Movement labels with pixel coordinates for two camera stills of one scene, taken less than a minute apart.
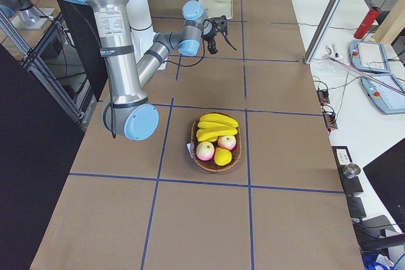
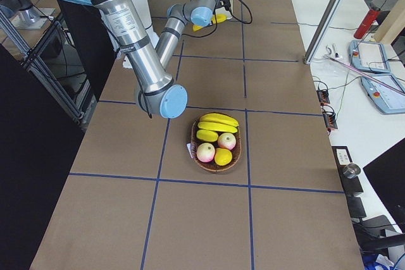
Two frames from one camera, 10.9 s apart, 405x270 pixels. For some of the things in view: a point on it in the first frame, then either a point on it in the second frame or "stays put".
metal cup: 351,170 stays put
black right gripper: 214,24 -> 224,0
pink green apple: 228,141 stays put
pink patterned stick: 392,86 stays put
